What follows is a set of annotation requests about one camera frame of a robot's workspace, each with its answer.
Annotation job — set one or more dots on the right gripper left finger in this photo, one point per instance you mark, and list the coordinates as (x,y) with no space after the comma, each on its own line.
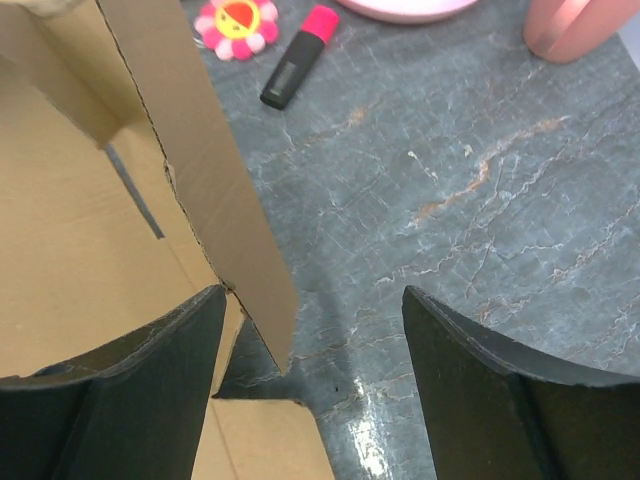
(132,408)

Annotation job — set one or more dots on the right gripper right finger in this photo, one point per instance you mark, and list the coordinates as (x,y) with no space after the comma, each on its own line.
(495,408)

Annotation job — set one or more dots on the brown cardboard box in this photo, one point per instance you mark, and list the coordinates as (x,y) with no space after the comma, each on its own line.
(123,195)

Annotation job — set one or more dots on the black pink marker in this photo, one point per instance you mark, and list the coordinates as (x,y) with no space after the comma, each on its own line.
(300,57)

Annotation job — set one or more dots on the pink mug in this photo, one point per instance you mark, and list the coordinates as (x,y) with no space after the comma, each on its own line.
(564,31)

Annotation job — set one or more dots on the pink plate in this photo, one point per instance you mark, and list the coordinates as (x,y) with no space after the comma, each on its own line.
(408,12)

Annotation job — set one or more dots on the pink flower plush keychain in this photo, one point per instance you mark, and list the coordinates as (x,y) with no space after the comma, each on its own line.
(237,29)

